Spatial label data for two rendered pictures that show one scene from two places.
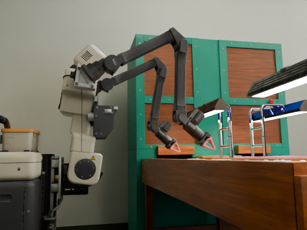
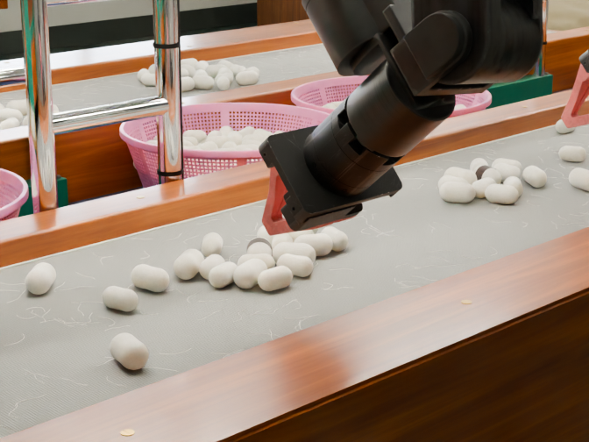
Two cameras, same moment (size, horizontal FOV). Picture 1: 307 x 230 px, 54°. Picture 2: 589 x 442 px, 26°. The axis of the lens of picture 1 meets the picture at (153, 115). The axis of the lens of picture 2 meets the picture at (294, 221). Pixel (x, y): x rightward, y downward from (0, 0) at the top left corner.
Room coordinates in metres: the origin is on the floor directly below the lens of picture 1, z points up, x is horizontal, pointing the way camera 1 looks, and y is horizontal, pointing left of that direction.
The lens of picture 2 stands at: (2.53, 0.65, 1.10)
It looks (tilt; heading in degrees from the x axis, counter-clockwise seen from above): 17 degrees down; 238
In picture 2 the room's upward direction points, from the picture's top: straight up
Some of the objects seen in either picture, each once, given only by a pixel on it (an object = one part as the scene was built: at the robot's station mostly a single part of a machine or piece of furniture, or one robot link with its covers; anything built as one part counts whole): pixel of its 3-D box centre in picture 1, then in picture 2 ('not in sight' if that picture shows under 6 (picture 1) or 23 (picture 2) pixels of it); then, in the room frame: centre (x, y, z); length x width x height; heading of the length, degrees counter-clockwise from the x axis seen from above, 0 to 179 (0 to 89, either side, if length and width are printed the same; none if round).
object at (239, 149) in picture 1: (252, 149); not in sight; (2.59, -0.84, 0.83); 0.30 x 0.06 x 0.07; 102
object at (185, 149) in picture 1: (175, 150); not in sight; (2.44, -0.17, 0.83); 0.30 x 0.06 x 0.07; 102
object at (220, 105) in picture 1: (201, 111); not in sight; (2.02, -0.32, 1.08); 0.62 x 0.08 x 0.07; 12
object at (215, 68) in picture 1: (203, 98); not in sight; (2.82, -0.47, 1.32); 1.36 x 0.55 x 0.95; 102
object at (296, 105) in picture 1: (276, 112); not in sight; (2.14, -0.87, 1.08); 0.62 x 0.08 x 0.07; 12
